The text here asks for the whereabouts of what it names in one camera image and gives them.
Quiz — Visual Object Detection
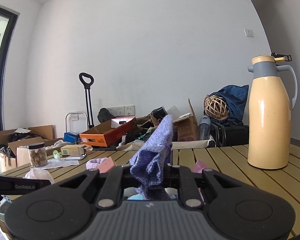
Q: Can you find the wall socket panel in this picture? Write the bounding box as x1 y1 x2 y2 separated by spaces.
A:
107 105 135 117

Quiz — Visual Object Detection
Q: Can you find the beige thermos jug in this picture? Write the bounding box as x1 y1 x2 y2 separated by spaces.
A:
248 55 298 170

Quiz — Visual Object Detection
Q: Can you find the blue knitted cloth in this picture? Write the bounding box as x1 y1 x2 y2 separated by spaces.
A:
129 115 173 200

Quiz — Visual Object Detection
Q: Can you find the brown cardboard box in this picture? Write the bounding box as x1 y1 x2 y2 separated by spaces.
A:
173 99 198 141

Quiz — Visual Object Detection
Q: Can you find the pink sponge block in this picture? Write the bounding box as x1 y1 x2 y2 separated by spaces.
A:
97 157 116 173

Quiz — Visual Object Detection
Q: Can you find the black trolley handle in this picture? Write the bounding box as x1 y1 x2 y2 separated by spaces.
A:
78 72 94 129

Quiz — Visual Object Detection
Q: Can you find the open cardboard box on floor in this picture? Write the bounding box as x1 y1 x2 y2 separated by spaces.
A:
0 125 55 154

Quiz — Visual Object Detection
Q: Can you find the clear jar with black lid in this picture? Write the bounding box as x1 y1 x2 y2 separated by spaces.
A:
27 142 47 168

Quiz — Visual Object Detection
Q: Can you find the black suitcase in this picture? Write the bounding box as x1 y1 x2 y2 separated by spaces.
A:
210 121 249 147

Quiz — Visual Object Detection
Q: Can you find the grey blue water bottle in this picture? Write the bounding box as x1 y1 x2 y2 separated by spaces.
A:
198 115 211 140

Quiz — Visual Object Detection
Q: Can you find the small yellow carton box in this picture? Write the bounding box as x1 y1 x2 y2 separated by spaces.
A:
61 144 85 155

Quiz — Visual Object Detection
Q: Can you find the printed paper sheet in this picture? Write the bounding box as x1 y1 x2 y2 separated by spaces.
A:
40 159 79 170

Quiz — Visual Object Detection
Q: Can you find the wicker rattan ball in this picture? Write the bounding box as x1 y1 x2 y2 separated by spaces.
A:
204 95 229 121

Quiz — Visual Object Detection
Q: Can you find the white canvas bin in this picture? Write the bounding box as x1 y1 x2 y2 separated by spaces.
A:
116 135 216 151

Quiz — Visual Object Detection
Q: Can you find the orange shoe box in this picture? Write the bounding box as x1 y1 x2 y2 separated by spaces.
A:
79 116 137 147

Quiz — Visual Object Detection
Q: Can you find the dark blue fabric bag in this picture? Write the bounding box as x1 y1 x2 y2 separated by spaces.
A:
214 85 249 125

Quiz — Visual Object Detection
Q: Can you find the white metal trolley frame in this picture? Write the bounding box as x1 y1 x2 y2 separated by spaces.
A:
65 111 89 134

